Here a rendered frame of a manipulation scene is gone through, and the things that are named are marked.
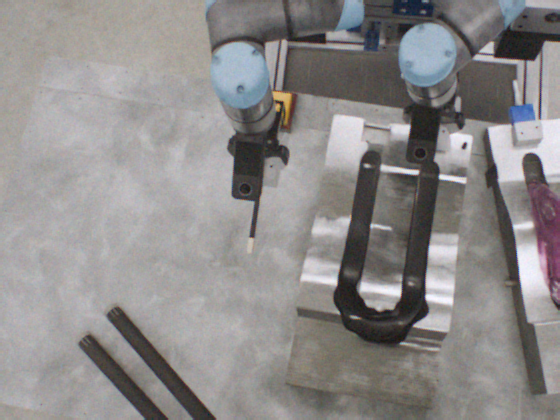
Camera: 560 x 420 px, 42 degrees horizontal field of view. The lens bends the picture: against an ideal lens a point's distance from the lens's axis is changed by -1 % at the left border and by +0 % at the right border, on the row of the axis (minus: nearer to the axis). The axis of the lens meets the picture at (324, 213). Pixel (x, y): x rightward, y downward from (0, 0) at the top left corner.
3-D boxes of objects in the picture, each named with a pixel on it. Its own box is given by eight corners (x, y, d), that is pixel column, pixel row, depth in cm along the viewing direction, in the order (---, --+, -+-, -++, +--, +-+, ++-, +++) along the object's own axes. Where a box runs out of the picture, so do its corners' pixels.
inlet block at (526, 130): (499, 88, 145) (504, 76, 140) (524, 85, 145) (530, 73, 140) (511, 150, 142) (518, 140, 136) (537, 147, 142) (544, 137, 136)
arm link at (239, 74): (261, 30, 97) (270, 88, 95) (269, 67, 108) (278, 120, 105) (202, 39, 97) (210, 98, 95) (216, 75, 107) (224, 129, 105)
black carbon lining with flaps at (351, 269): (360, 152, 138) (361, 134, 129) (445, 166, 137) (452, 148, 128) (327, 336, 129) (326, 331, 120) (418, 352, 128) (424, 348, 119)
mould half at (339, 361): (335, 131, 147) (333, 104, 134) (465, 151, 145) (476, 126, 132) (287, 384, 134) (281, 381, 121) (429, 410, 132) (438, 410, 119)
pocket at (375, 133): (363, 125, 141) (364, 118, 138) (391, 130, 141) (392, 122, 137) (359, 147, 140) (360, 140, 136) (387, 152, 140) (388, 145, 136)
